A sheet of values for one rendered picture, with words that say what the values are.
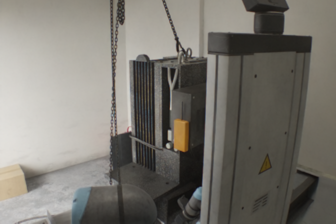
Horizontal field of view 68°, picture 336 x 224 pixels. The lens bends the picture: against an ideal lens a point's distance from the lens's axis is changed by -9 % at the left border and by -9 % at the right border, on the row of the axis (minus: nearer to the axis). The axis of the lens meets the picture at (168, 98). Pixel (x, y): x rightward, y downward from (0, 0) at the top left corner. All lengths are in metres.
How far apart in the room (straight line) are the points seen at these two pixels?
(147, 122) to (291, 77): 1.16
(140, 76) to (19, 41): 2.07
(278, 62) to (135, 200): 0.51
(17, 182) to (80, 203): 2.70
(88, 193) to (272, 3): 0.67
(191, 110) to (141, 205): 0.69
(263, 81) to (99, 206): 0.52
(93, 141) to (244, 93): 3.55
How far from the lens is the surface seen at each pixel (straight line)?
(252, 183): 0.71
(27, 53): 3.49
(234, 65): 0.53
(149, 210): 0.81
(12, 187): 3.47
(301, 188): 2.27
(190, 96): 1.33
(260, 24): 0.64
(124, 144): 2.07
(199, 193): 1.36
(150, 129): 1.72
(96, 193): 0.78
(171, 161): 1.65
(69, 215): 1.91
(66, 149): 3.89
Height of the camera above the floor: 1.78
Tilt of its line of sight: 14 degrees down
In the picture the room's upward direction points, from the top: straight up
